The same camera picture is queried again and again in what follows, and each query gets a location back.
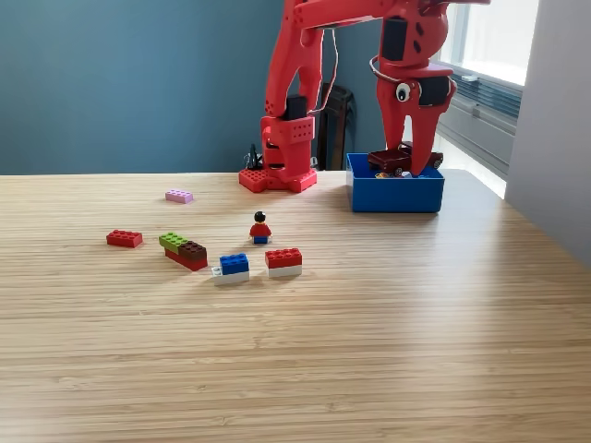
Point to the green brown red brick stack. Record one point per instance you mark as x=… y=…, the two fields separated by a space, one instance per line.
x=187 y=258

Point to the pink flat brick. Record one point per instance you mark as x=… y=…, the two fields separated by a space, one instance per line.
x=179 y=196

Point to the blue plastic bin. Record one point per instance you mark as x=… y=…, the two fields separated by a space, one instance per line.
x=397 y=196

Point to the dark folded chair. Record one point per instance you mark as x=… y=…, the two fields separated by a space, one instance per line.
x=341 y=134

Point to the grey vent grille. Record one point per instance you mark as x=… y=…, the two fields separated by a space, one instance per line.
x=494 y=99

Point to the red flat brick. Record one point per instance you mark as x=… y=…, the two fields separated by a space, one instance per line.
x=124 y=239

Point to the blue and white brick stack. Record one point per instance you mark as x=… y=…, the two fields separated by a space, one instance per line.
x=234 y=264

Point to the toy figure with red shirt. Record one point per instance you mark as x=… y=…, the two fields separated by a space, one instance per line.
x=261 y=229

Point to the window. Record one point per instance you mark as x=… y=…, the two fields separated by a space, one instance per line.
x=494 y=32

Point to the dark red toy car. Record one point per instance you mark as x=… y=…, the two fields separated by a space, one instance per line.
x=388 y=160

